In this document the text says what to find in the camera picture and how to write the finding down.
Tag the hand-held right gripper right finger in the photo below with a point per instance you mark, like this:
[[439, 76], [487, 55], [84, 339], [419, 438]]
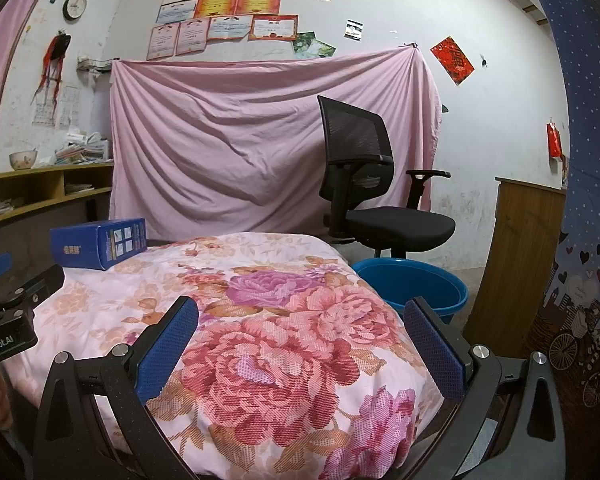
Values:
[[435, 352]]

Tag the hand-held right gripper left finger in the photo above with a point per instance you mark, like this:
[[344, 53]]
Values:
[[167, 350]]

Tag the blue cardboard box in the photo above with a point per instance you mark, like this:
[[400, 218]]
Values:
[[95, 245]]

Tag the stack of papers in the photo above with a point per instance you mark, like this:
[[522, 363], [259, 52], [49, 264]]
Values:
[[2, 207], [80, 188]]

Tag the blue plastic basin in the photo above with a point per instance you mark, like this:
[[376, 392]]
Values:
[[410, 287]]

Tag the floral pink blanket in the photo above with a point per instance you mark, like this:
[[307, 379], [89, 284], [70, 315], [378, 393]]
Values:
[[255, 335]]

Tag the wooden shelf unit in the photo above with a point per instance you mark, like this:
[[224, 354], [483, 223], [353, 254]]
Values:
[[50, 182]]

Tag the floral ceramic bowl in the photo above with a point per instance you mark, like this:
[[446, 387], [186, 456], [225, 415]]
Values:
[[22, 160]]

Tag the brown wooden cabinet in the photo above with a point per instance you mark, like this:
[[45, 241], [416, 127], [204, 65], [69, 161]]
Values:
[[525, 260]]

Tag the pile of newspapers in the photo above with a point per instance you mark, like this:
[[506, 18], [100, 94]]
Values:
[[82, 150]]

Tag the black office chair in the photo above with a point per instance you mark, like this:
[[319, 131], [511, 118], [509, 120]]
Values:
[[365, 185]]

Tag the blue dotted curtain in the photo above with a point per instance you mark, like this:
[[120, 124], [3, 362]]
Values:
[[585, 210]]

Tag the red tassel decoration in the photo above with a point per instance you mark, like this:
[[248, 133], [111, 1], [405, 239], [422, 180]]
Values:
[[54, 60]]

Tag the pink hanging sheet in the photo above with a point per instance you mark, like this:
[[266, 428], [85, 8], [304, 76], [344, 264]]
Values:
[[255, 140]]

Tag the green landscape photo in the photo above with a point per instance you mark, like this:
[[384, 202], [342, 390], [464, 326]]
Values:
[[325, 49], [304, 42]]

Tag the small black white photo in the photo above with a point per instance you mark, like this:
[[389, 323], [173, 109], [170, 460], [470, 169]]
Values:
[[354, 30]]

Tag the white wall calendar sheets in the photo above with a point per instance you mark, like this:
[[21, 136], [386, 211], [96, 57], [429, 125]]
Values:
[[55, 106]]

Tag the small wall shelf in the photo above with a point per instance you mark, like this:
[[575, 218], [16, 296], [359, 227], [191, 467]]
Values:
[[92, 65]]

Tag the red hanging wall packet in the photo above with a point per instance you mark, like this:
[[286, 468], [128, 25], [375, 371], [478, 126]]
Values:
[[555, 140]]

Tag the round wall clock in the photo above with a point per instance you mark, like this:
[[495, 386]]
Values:
[[74, 6]]

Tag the red paper wall poster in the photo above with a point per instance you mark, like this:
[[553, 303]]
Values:
[[452, 60]]

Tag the group of wall certificates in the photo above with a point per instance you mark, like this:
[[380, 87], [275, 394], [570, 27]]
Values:
[[230, 15]]

